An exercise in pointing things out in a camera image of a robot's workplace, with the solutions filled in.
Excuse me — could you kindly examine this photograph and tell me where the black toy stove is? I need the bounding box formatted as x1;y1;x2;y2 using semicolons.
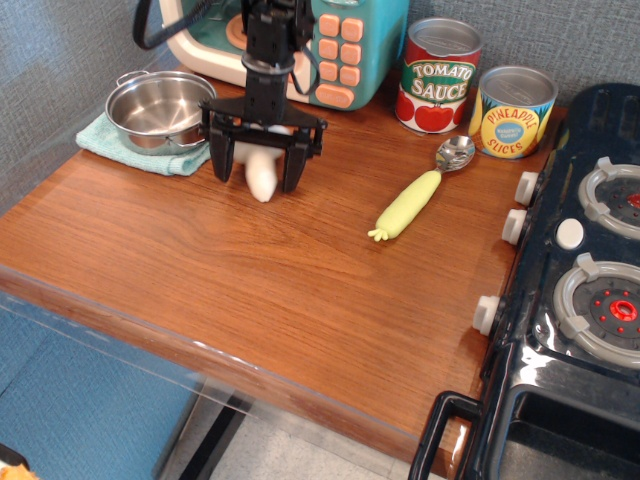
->
410;83;639;479

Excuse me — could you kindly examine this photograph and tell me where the white plush mushroom brown cap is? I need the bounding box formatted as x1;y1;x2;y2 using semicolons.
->
233;142;284;203

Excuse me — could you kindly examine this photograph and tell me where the stainless steel pot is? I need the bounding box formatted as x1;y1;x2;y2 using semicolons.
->
104;71;217;156

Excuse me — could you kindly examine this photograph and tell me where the pineapple slices can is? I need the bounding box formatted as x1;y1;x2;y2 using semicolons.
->
469;65;558;159

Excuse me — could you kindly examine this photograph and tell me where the toy microwave teal and cream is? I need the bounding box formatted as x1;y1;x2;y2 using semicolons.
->
168;0;409;111

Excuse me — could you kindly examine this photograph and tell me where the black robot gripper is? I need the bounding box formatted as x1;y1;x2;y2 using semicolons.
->
201;1;326;193

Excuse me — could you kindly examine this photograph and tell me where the spoon with yellow-green handle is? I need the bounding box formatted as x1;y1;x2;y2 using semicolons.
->
367;136;476;242

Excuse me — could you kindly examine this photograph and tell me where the teal folded cloth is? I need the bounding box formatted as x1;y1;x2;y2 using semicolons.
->
75;113;210;176

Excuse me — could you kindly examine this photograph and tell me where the black cable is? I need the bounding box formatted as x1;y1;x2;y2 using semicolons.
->
132;0;216;51

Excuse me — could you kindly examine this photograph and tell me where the orange object bottom left corner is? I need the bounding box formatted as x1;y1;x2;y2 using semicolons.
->
0;444;39;480

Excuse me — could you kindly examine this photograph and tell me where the tomato sauce can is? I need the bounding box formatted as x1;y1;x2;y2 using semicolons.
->
395;17;483;133

